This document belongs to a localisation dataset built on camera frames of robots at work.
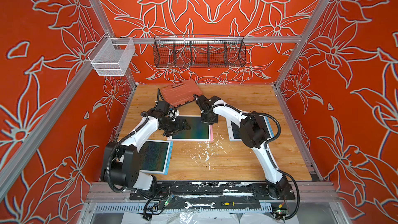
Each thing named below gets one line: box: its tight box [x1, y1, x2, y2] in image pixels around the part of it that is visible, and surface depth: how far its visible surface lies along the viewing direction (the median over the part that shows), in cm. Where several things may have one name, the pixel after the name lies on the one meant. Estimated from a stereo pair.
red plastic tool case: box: [160, 78, 203, 108], surface depth 112 cm
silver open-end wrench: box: [183, 201, 217, 209], surface depth 71 cm
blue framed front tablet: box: [138, 139, 174, 175], surface depth 85 cm
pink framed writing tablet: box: [166, 115, 214, 142], surface depth 96 cm
